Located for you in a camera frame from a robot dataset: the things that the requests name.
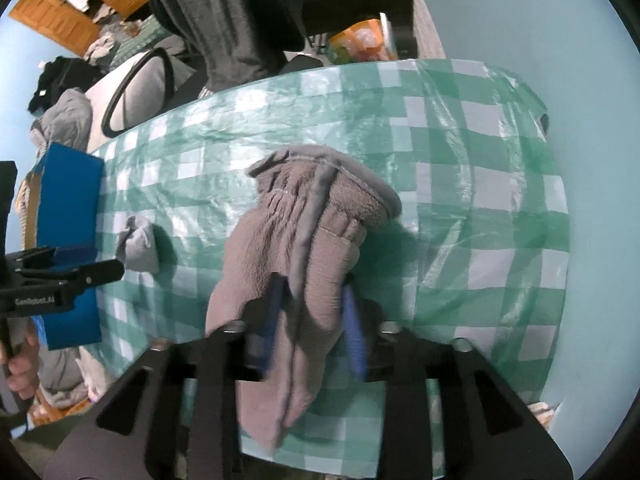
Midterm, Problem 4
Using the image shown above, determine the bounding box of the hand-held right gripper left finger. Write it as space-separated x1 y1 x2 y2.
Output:
42 273 287 480

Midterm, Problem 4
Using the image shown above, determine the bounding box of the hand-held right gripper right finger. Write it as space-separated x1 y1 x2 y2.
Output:
342 285 574 480

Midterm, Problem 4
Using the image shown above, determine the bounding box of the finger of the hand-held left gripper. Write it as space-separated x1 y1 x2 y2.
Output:
15 258 126 293
4 246 57 267

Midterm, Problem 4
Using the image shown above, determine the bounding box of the cardboard box with blue tape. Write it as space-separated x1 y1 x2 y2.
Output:
15 142 105 352

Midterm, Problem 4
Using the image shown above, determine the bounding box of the grey fleece glove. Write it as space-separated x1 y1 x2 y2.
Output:
205 144 404 454

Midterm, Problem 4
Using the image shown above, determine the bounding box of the person's left hand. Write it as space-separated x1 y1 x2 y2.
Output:
6 319 42 402

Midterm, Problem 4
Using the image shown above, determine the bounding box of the small grey rolled sock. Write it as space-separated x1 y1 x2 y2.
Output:
115 214 161 274

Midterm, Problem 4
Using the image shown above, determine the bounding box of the grey blanket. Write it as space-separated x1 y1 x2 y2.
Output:
37 347 109 407

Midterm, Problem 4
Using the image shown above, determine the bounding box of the wooden drawer unit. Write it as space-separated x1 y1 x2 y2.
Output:
29 394 97 425

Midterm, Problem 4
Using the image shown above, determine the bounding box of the green checkered plastic tablecloth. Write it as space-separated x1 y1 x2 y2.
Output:
87 57 571 479

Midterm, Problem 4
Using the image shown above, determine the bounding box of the pile of black clothes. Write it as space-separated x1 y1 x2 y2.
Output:
27 56 104 114

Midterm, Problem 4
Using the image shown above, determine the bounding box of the pile of grey clothes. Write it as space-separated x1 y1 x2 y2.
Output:
82 32 119 61

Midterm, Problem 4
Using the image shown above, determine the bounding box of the table with green checkered cloth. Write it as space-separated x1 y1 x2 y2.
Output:
107 15 177 69

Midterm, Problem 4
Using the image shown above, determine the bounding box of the wooden louvred cabinet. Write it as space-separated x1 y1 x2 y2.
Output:
7 0 151 57

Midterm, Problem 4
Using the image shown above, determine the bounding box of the orange plastic bag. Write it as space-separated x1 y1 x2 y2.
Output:
327 19 399 65

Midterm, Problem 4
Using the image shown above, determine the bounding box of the dark grey towel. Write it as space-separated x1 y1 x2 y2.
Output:
132 0 309 94

